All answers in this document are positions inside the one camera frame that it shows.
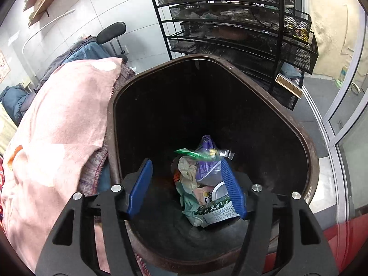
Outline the red patterned cloth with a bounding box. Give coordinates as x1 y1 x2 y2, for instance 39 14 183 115
0 164 7 217

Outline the black mesh rack cart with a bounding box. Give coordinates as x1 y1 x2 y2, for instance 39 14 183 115
148 0 319 111

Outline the grey blanket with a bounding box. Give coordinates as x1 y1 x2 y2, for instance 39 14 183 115
43 35 99 74

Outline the glass sliding door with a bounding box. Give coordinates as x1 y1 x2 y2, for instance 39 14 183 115
321 4 368 225

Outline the mauve woven blanket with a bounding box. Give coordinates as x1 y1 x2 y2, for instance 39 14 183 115
78 63 136 200

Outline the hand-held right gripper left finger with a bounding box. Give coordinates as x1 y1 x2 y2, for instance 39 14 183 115
34 158 154 276

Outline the long wooden wall shelf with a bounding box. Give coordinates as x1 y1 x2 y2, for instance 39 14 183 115
28 0 79 27

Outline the small beige box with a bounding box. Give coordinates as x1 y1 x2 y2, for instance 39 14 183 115
274 74 304 100

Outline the pink polka dot blanket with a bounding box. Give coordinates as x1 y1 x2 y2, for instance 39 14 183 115
0 57 125 275

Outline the purple plastic bag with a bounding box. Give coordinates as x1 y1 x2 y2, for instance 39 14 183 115
195 135 224 186

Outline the pink snack packet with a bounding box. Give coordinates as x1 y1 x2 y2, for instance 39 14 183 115
195 184 217 205

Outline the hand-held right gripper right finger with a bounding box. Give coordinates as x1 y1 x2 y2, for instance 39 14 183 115
220 159 338 276

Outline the clear green-edged plastic wrapper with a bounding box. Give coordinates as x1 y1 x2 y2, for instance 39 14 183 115
173 147 236 162

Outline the wall poster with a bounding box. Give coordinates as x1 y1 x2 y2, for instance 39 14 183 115
0 50 11 84

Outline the dark brown trash bin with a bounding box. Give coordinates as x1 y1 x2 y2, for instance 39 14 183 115
106 55 320 275

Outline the teal paper sheet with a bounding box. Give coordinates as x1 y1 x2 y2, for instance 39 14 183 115
175 182 205 227

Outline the blue cloth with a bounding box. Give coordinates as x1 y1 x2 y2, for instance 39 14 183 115
0 85 30 127

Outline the white paper towel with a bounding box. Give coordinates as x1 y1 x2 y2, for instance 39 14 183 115
178 156 203 192

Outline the black chair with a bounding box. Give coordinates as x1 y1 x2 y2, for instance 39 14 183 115
96 21 129 64

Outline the green white printed packet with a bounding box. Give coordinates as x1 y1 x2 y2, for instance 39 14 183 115
194 197 241 227

